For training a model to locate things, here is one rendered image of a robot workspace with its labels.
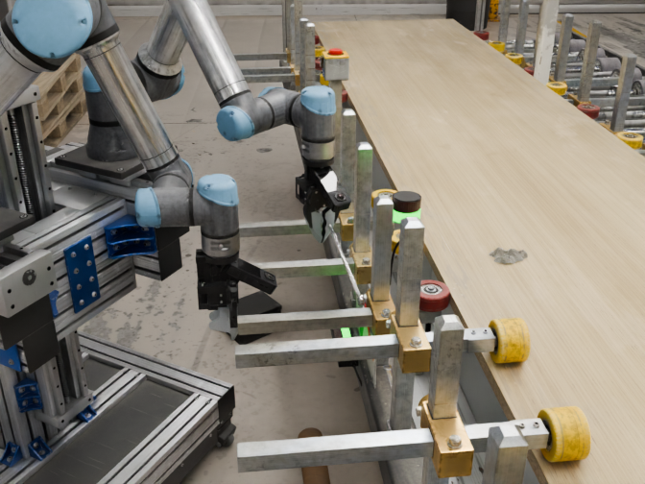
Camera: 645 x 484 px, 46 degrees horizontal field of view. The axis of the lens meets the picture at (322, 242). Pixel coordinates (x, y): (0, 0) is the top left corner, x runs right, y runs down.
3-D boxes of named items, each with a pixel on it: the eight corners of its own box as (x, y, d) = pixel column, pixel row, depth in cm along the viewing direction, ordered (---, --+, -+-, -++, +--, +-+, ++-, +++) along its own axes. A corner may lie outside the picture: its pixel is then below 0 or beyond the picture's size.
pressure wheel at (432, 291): (414, 344, 161) (417, 298, 156) (405, 323, 168) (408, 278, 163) (450, 341, 162) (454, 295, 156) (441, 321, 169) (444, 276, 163)
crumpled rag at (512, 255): (491, 264, 170) (493, 255, 169) (486, 251, 176) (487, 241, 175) (531, 264, 170) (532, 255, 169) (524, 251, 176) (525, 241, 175)
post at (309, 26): (306, 145, 303) (305, 23, 281) (305, 142, 306) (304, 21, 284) (315, 145, 304) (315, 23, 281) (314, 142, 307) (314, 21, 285)
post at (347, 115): (340, 273, 216) (342, 111, 194) (339, 267, 219) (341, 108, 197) (352, 273, 216) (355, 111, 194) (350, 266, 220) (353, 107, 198)
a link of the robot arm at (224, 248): (239, 222, 152) (239, 240, 144) (240, 242, 154) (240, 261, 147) (201, 224, 151) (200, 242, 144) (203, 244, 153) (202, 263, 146)
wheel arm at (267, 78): (230, 85, 335) (229, 76, 333) (230, 84, 338) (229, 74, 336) (327, 83, 339) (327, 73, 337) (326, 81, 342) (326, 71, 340)
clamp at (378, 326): (374, 340, 158) (375, 319, 156) (364, 305, 170) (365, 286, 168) (400, 338, 159) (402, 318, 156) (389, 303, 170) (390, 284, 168)
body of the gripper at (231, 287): (200, 294, 158) (196, 243, 153) (241, 292, 159) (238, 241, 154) (199, 313, 151) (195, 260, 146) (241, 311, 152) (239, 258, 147)
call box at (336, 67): (324, 84, 215) (324, 56, 211) (322, 77, 221) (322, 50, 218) (348, 83, 216) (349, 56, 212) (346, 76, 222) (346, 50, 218)
